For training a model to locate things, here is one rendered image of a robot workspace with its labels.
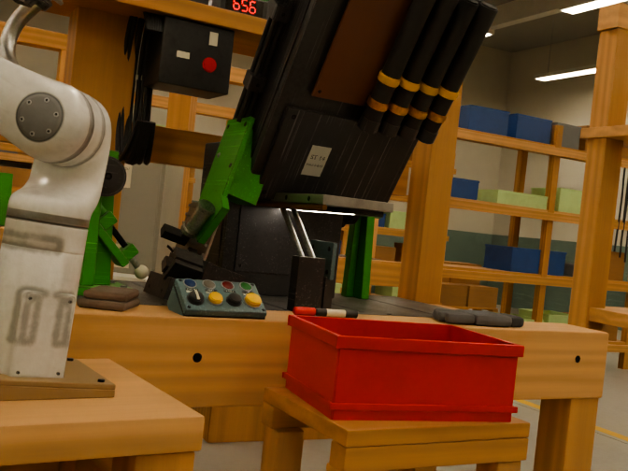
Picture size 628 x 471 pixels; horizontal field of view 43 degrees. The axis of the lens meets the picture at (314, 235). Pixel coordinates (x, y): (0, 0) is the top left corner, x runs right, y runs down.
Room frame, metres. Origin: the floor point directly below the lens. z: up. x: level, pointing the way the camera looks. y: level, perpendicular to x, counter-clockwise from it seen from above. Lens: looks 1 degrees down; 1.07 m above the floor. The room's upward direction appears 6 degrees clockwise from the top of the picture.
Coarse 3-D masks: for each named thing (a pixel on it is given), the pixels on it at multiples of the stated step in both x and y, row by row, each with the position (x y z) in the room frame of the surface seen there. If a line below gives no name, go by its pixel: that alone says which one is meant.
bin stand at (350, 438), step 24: (264, 408) 1.28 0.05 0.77; (288, 408) 1.21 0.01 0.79; (312, 408) 1.17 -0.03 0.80; (264, 432) 1.29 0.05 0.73; (288, 432) 1.26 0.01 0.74; (336, 432) 1.09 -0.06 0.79; (360, 432) 1.08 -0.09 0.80; (384, 432) 1.10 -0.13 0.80; (408, 432) 1.12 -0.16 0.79; (432, 432) 1.14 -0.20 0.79; (456, 432) 1.16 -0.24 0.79; (480, 432) 1.18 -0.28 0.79; (504, 432) 1.21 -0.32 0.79; (528, 432) 1.23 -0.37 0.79; (264, 456) 1.28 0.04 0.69; (288, 456) 1.26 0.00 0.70; (336, 456) 1.08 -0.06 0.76; (360, 456) 1.08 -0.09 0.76; (384, 456) 1.10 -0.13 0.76; (408, 456) 1.12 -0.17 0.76; (432, 456) 1.14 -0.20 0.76; (456, 456) 1.16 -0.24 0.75; (480, 456) 1.19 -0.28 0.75; (504, 456) 1.21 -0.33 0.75
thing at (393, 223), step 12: (228, 120) 9.33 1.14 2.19; (384, 216) 9.93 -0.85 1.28; (396, 216) 9.98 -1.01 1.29; (348, 228) 9.58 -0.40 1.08; (384, 228) 9.87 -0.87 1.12; (396, 228) 9.99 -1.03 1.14; (384, 252) 9.97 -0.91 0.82; (396, 252) 10.37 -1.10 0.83; (384, 288) 10.18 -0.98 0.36; (396, 288) 10.05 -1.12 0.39
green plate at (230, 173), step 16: (240, 128) 1.60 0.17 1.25; (224, 144) 1.64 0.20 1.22; (240, 144) 1.57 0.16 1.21; (224, 160) 1.61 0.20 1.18; (240, 160) 1.58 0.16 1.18; (208, 176) 1.65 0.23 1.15; (224, 176) 1.58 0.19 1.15; (240, 176) 1.58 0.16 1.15; (256, 176) 1.60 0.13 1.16; (208, 192) 1.62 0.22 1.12; (224, 192) 1.56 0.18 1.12; (240, 192) 1.59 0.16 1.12; (256, 192) 1.60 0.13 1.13
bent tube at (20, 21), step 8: (56, 0) 1.50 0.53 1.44; (24, 8) 1.50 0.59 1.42; (32, 8) 1.50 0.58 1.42; (16, 16) 1.50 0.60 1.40; (24, 16) 1.50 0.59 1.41; (32, 16) 1.51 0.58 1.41; (8, 24) 1.50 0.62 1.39; (16, 24) 1.51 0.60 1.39; (24, 24) 1.52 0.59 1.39; (8, 32) 1.50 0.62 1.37; (16, 32) 1.51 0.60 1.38; (0, 40) 1.50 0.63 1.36; (8, 40) 1.50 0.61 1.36; (16, 40) 1.51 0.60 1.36; (0, 48) 1.50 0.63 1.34; (8, 48) 1.50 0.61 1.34; (0, 56) 1.49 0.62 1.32; (8, 56) 1.49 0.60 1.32
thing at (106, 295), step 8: (96, 288) 1.30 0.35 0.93; (104, 288) 1.31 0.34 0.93; (112, 288) 1.33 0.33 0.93; (120, 288) 1.34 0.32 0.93; (128, 288) 1.36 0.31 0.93; (88, 296) 1.27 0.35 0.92; (96, 296) 1.27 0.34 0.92; (104, 296) 1.27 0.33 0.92; (112, 296) 1.27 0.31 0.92; (120, 296) 1.27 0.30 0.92; (128, 296) 1.28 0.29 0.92; (136, 296) 1.35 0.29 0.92; (80, 304) 1.27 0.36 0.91; (88, 304) 1.27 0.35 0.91; (96, 304) 1.27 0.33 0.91; (104, 304) 1.27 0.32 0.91; (112, 304) 1.27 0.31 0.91; (120, 304) 1.27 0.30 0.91; (128, 304) 1.29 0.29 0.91; (136, 304) 1.34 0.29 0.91
